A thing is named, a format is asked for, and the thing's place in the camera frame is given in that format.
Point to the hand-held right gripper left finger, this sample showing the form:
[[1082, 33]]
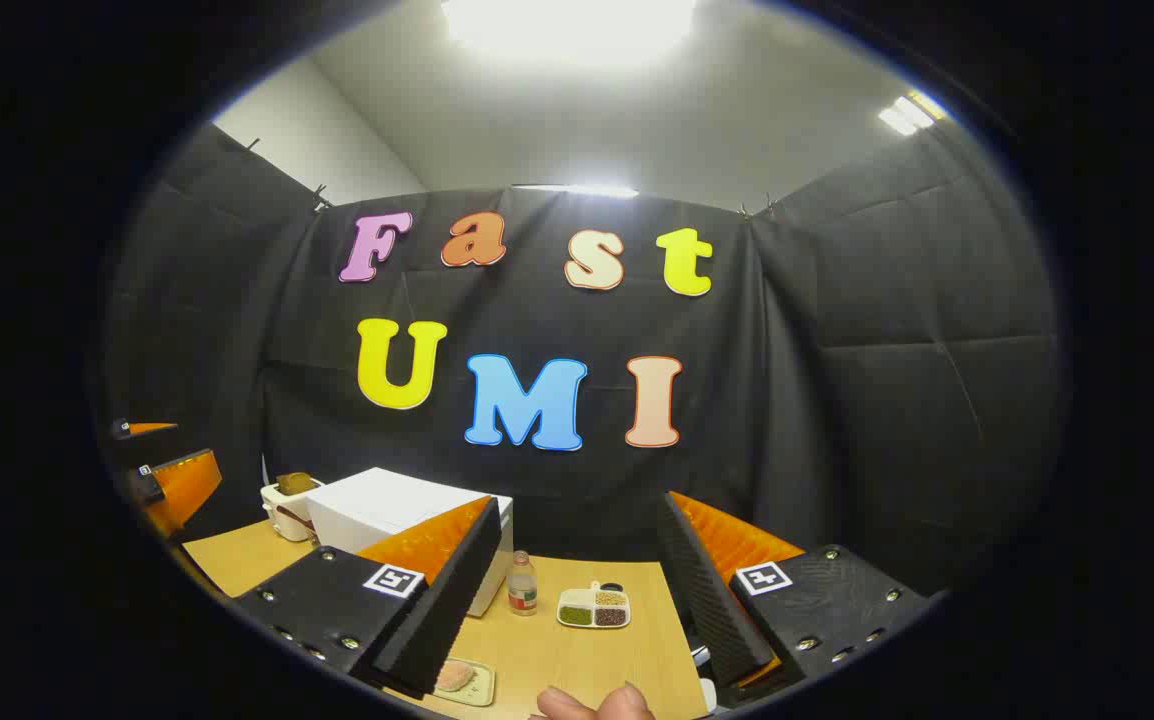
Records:
[[447, 600]]

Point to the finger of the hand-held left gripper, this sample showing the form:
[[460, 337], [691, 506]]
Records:
[[182, 490], [142, 429]]

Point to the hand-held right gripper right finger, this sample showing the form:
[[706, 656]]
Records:
[[712, 610]]

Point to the white microwave oven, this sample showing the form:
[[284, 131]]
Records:
[[377, 505]]

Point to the small clear bottle red label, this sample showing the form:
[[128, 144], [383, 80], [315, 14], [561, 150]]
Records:
[[522, 590]]

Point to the small pale green plate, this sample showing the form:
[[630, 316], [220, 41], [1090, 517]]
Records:
[[482, 685]]

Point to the white toaster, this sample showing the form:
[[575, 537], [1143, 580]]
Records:
[[282, 500]]

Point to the brown bread slice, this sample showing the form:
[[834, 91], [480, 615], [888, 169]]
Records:
[[295, 483]]

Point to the white divided dish with beans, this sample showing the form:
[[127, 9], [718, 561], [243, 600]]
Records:
[[592, 607]]

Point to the small ceiling light panel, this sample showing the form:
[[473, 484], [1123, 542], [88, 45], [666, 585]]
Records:
[[907, 112]]

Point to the large ceiling light panel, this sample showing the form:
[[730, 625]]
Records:
[[567, 25]]

